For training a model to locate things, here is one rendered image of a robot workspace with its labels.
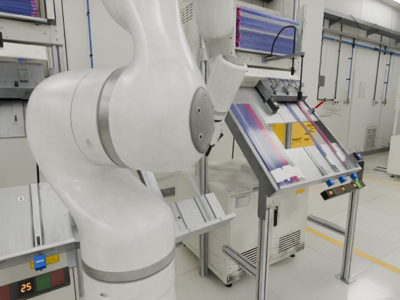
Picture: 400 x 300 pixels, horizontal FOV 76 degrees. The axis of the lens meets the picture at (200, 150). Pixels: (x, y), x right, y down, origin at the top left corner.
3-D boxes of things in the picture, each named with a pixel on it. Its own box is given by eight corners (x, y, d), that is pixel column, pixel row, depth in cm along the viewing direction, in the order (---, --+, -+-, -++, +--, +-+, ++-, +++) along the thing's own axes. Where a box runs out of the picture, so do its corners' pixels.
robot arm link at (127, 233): (143, 294, 27) (132, 55, 22) (22, 256, 33) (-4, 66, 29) (189, 238, 38) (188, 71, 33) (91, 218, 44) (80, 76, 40)
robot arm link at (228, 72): (202, 91, 75) (199, 106, 68) (218, 47, 68) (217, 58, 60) (228, 101, 76) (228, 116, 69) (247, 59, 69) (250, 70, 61)
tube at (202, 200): (153, 108, 101) (153, 106, 100) (156, 108, 102) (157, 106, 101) (211, 224, 78) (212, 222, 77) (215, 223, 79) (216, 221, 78)
